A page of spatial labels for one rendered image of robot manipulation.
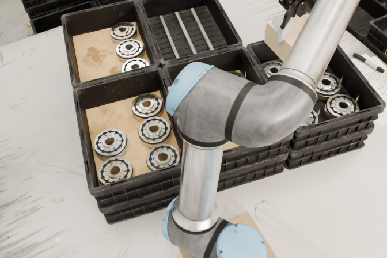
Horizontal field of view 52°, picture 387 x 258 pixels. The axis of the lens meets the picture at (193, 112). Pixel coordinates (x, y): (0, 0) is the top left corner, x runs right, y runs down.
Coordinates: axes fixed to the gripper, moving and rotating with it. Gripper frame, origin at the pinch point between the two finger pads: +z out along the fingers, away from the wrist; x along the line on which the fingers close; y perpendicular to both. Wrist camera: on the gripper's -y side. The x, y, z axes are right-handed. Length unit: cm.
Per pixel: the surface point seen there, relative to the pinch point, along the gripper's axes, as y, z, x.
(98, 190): -9, 18, 67
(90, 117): 25, 27, 62
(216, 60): 21.3, 19.8, 15.2
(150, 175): -11, 18, 53
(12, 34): 200, 109, 88
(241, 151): -15.7, 18.2, 27.5
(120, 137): 10, 24, 56
